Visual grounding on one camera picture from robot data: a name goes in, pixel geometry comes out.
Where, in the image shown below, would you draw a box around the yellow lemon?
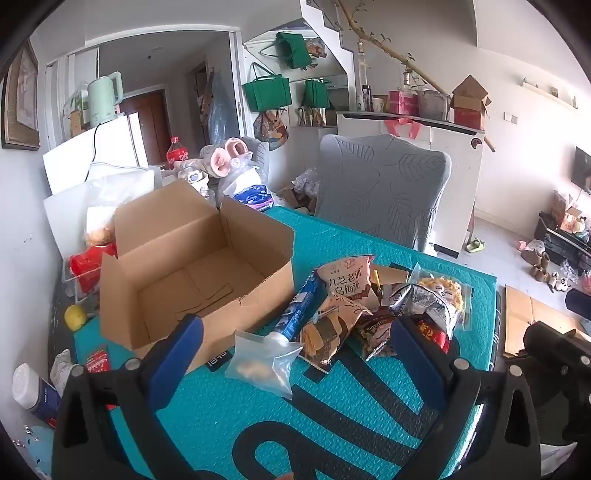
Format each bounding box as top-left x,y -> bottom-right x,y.
64,305 -> 89,332

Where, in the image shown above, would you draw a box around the dark navy object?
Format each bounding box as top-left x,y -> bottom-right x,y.
566,288 -> 591,319

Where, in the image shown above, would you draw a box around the silver foil snack packet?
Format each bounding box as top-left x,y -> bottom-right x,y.
381,281 -> 458,333

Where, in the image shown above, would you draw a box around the white wall shelf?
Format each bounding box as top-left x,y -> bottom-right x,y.
522,78 -> 579,109

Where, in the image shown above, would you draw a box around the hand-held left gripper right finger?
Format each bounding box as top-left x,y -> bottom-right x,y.
390,316 -> 541,480

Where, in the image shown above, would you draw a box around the brown seaweed snack packet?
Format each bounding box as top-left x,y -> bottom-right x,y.
300,293 -> 372,372

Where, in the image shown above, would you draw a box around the clear plastic container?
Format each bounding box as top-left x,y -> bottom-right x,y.
60,263 -> 107,305

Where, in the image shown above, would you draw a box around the blue white tissue pack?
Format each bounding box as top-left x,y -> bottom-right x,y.
233,185 -> 273,210

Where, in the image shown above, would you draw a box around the white baby shoe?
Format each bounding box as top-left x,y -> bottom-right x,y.
178,166 -> 208,190

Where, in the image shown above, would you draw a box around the pink fluffy slipper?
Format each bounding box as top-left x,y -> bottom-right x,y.
208,150 -> 234,178
224,137 -> 252,162

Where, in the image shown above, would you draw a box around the open brown red carton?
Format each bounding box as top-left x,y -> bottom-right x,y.
450,75 -> 492,131

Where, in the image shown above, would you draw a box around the black kettle cable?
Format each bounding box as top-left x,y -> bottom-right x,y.
85,122 -> 102,183

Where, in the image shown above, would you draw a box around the large white foam board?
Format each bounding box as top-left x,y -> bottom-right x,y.
44,189 -> 116,259

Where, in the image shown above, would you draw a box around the grey leaf-pattern chair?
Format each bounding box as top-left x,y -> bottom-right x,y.
314,134 -> 452,252

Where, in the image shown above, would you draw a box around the small red snack packet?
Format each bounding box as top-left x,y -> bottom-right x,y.
416,318 -> 455,354

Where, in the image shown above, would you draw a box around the small white foam board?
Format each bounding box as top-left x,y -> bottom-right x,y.
42,134 -> 139,195

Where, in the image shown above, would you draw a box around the long bamboo branch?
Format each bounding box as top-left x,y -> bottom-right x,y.
335,0 -> 497,153

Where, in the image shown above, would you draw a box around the large green felt bag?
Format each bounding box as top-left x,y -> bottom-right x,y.
242,62 -> 293,112

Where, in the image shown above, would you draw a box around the white fridge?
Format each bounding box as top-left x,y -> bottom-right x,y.
92,113 -> 149,169

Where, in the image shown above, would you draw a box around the white maroon drink mix packet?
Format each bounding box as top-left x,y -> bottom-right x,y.
314,255 -> 382,315

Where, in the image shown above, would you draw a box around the blue tube snack packet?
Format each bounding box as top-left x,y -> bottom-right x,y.
270,272 -> 324,344

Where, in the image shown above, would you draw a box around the red yellow crinkled snack packet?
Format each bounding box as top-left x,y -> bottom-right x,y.
355,314 -> 400,363

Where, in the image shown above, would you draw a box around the white plastic bag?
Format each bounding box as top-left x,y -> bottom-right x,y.
217,161 -> 262,199

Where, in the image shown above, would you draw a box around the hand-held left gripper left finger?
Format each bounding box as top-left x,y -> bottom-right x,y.
52,315 -> 205,480

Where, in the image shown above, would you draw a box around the white cabinet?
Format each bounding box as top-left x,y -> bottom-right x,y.
336,112 -> 485,259

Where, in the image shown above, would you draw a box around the brown boots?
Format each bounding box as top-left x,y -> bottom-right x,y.
530,251 -> 552,282

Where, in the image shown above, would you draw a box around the clear packet of yellow noodles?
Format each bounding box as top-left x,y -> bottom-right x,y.
411,263 -> 474,324

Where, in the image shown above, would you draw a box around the flattened cardboard sheet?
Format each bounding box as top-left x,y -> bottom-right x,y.
503,285 -> 589,358

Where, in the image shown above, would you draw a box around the small clear zip bag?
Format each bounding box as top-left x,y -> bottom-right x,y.
225,329 -> 305,400

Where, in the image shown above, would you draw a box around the flat red sachet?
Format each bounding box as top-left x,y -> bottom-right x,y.
85,349 -> 112,374

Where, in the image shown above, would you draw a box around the patterned tote bag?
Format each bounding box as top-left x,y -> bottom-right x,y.
253,108 -> 291,151

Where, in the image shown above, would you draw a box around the brown cardboard box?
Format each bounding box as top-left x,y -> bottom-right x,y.
99,179 -> 296,374

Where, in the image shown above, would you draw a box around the dark television stand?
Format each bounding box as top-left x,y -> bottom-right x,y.
536,211 -> 591,278

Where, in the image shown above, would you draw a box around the pink gift box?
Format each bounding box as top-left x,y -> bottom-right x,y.
388,90 -> 420,116

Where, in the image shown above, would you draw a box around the small green felt bag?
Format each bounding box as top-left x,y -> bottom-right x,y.
302,78 -> 331,110

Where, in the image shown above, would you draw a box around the clear zip bag of chips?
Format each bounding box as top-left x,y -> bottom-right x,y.
83,164 -> 155,247

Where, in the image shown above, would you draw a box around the grey metal bin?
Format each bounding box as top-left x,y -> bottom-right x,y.
418,89 -> 451,121

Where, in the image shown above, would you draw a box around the red cola bottle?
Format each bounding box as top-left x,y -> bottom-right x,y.
166,136 -> 189,171

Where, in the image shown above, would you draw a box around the brown wooden door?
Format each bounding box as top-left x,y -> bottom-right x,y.
120,90 -> 168,164

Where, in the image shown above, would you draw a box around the crumpled printed tissue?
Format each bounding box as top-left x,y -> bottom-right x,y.
50,349 -> 77,398

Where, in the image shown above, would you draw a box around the framed wall picture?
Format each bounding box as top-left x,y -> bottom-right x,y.
1,41 -> 41,151

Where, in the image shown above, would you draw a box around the white bottle with blue label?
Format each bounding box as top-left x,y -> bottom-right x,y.
13,363 -> 63,428

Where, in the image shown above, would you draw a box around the blue plastic hanging bag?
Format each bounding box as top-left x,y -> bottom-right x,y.
208,69 -> 240,148

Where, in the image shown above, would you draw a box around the pale green electric kettle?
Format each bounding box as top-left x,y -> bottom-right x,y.
87,71 -> 124,127

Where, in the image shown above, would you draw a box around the large red snack packet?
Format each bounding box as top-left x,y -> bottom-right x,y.
69,244 -> 118,294

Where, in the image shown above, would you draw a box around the small tan paper box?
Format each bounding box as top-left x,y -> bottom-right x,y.
369,264 -> 411,296

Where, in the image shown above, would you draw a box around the wall television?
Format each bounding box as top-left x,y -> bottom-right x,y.
571,147 -> 591,195

